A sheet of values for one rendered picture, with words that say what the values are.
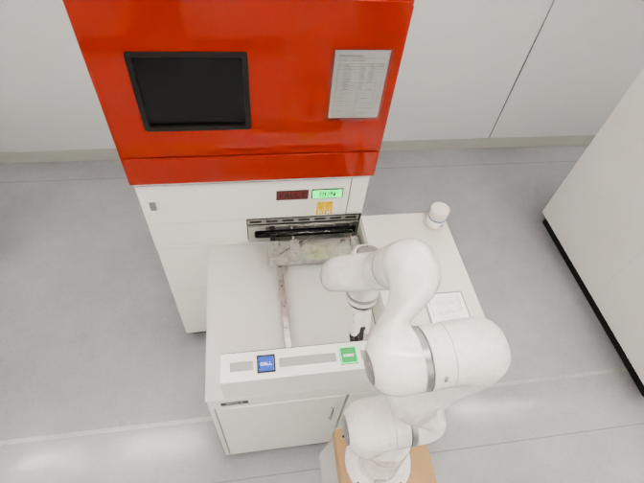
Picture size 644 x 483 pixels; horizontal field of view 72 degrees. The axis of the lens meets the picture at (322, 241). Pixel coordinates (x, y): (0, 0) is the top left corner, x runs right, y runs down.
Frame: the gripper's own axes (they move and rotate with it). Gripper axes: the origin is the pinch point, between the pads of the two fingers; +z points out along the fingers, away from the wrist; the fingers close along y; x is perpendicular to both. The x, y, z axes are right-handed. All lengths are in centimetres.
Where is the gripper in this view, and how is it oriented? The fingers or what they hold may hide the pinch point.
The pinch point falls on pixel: (355, 334)
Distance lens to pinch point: 131.2
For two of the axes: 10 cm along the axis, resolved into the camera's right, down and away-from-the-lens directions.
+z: -0.5, 7.6, 6.4
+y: 1.5, 6.4, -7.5
